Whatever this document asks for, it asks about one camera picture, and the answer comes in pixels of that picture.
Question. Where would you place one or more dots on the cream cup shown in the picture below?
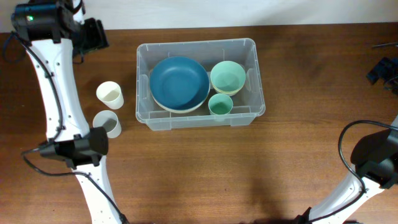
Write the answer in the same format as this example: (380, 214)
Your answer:
(110, 94)

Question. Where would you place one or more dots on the green bowl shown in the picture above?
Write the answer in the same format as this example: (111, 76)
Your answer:
(228, 73)

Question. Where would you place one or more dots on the blue plate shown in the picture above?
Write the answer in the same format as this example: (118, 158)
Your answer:
(179, 83)

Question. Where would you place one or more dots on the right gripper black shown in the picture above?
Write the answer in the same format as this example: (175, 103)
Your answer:
(383, 70)

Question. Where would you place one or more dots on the grey cup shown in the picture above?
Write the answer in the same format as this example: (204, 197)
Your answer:
(109, 121)

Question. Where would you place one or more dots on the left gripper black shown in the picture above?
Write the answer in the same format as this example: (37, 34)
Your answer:
(101, 39)

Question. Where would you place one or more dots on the cream plate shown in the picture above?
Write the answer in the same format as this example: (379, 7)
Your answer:
(186, 110)

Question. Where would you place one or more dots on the yellow bowl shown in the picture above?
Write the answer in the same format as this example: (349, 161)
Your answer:
(227, 90)

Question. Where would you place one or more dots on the clear plastic storage container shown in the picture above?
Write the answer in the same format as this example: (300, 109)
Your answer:
(248, 103)

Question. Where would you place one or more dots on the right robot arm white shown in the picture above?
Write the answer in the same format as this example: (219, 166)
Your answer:
(371, 170)

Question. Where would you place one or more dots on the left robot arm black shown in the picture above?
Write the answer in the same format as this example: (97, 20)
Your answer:
(53, 33)

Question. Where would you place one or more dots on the green cup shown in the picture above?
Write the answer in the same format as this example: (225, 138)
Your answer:
(220, 104)

